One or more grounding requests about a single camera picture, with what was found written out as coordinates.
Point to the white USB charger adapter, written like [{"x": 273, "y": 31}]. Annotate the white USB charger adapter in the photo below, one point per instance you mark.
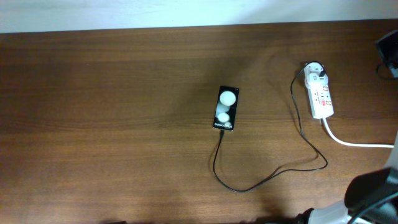
[{"x": 315, "y": 75}]

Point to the black smartphone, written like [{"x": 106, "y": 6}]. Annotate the black smartphone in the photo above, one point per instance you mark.
[{"x": 226, "y": 108}]

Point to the white power strip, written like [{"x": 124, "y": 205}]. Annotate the white power strip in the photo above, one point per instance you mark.
[{"x": 320, "y": 102}]

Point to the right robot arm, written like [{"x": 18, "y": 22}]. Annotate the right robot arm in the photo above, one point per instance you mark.
[{"x": 369, "y": 198}]

